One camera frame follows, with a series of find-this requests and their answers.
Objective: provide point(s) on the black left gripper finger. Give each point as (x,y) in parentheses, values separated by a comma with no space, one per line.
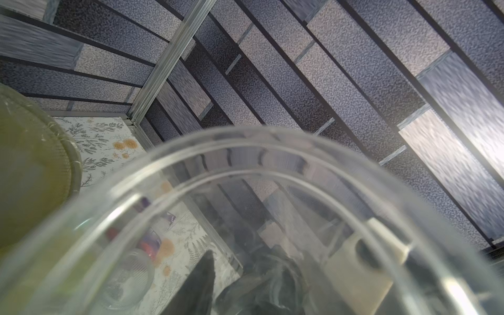
(195,296)

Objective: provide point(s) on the clear jar of mung beans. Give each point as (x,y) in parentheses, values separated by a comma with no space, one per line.
(129,282)

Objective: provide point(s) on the yellow plastic trash bag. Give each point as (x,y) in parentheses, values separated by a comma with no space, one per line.
(40,167)

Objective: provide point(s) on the purple packet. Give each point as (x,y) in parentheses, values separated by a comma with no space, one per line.
(150,243)

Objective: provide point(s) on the aluminium frame post right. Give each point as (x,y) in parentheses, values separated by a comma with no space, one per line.
(168,59)

